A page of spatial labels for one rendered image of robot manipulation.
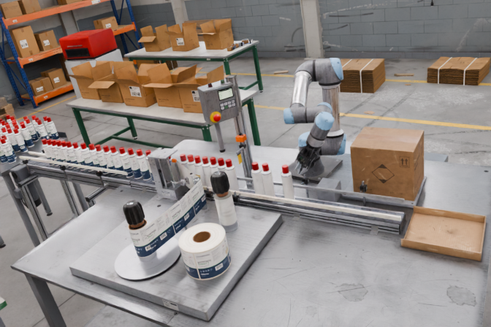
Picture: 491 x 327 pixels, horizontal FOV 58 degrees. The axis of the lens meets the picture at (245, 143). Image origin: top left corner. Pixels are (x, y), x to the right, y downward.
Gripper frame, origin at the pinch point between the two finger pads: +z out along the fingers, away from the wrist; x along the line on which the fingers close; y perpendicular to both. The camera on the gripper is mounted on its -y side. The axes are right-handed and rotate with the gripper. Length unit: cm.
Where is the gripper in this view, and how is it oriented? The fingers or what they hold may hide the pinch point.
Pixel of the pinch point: (300, 171)
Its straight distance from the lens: 215.7
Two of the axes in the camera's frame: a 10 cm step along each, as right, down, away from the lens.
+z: -2.7, 7.4, 6.1
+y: -5.1, 4.3, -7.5
